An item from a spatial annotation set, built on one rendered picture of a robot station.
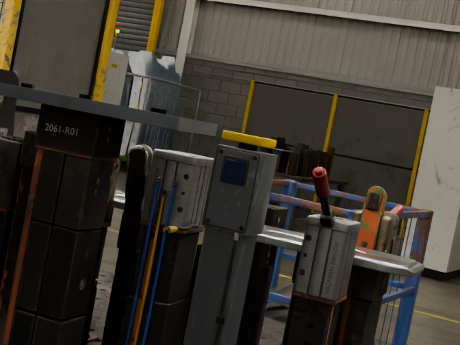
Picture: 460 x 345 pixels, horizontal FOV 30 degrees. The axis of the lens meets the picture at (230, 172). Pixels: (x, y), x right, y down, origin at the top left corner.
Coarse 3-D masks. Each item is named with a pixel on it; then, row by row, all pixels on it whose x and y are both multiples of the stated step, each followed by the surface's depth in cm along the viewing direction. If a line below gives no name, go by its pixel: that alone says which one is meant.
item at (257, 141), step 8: (224, 136) 115; (232, 136) 115; (240, 136) 114; (248, 136) 114; (256, 136) 114; (240, 144) 116; (248, 144) 116; (256, 144) 114; (264, 144) 114; (272, 144) 117
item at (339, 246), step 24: (312, 216) 127; (312, 240) 127; (336, 240) 126; (312, 264) 127; (336, 264) 126; (312, 288) 127; (336, 288) 126; (312, 312) 128; (336, 312) 131; (312, 336) 128
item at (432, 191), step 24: (456, 96) 895; (432, 120) 906; (456, 120) 894; (432, 144) 905; (456, 144) 893; (432, 168) 904; (456, 168) 892; (432, 192) 903; (456, 192) 891; (456, 216) 890; (408, 240) 912; (432, 240) 900; (456, 240) 905; (432, 264) 899; (456, 264) 927
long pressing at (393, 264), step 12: (120, 192) 167; (120, 204) 151; (264, 228) 153; (276, 228) 157; (264, 240) 141; (276, 240) 141; (288, 240) 140; (300, 240) 145; (360, 252) 147; (372, 252) 148; (360, 264) 136; (372, 264) 135; (384, 264) 135; (396, 264) 135; (408, 264) 141; (420, 264) 147; (408, 276) 135
